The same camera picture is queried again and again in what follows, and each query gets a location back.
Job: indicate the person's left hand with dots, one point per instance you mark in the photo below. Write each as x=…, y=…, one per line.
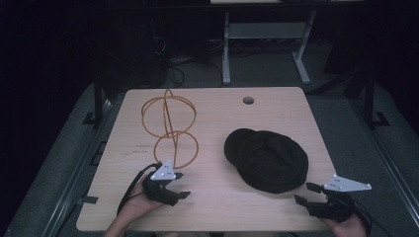
x=138, y=204

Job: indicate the black hat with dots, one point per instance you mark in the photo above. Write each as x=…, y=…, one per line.
x=268, y=161

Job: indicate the person's right hand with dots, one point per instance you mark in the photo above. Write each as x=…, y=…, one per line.
x=347, y=227

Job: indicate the white metal desk frame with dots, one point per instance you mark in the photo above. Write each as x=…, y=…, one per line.
x=263, y=31

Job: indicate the dark table edge bracket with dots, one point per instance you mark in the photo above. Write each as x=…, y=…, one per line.
x=89, y=199

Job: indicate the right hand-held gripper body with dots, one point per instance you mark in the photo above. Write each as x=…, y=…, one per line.
x=342, y=186

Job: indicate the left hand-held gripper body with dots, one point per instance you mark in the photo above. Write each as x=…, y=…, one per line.
x=163, y=173

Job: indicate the black metal stand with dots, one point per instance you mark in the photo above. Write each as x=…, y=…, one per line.
x=369, y=98
x=98, y=98

